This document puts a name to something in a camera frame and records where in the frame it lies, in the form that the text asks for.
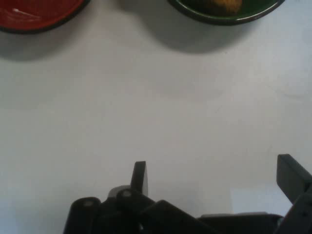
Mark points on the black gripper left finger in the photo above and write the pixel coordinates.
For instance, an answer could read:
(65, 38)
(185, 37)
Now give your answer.
(139, 178)

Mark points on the red bowl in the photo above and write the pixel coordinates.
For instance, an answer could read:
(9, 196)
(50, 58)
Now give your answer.
(36, 12)

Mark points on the brown bread slice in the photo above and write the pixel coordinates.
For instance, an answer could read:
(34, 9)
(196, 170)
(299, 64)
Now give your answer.
(226, 5)

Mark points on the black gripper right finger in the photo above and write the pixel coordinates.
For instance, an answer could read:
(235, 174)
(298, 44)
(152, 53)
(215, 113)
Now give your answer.
(290, 178)

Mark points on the dark green plate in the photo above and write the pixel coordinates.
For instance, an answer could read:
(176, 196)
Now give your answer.
(195, 9)

